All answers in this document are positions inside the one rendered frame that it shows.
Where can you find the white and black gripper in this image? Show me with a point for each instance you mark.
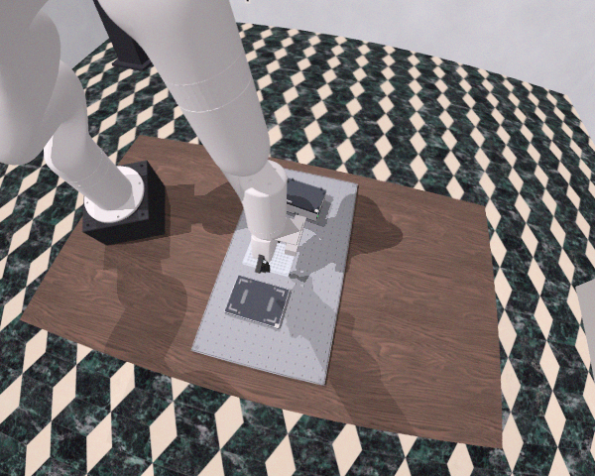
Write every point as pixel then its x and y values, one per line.
pixel 263 250

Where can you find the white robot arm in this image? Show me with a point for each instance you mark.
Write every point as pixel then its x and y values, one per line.
pixel 196 48

